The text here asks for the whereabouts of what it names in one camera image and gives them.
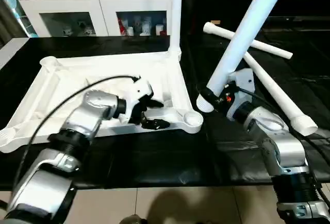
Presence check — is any white plastic table leg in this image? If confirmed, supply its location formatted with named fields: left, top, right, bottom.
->
left=196, top=0, right=292, bottom=113
left=169, top=0, right=183, bottom=60
left=203, top=22, right=293, bottom=60
left=242, top=51, right=318, bottom=136

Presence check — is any white plastic table top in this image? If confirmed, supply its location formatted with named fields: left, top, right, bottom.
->
left=0, top=50, right=204, bottom=154

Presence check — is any black work mat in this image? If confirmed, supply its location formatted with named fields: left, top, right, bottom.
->
left=0, top=31, right=330, bottom=189

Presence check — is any white bottle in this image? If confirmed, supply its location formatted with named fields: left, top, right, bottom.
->
left=142, top=20, right=152, bottom=37

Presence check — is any red bottle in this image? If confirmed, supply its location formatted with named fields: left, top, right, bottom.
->
left=119, top=18, right=127, bottom=37

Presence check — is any white glass door cabinet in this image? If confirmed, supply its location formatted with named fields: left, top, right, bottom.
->
left=16, top=0, right=173, bottom=38

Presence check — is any white side table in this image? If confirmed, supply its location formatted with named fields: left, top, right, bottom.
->
left=0, top=38, right=29, bottom=74

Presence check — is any cyan plastic item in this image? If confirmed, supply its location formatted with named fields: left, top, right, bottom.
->
left=0, top=0, right=30, bottom=38

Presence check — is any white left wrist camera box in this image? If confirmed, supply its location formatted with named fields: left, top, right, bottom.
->
left=124, top=79, right=154, bottom=124

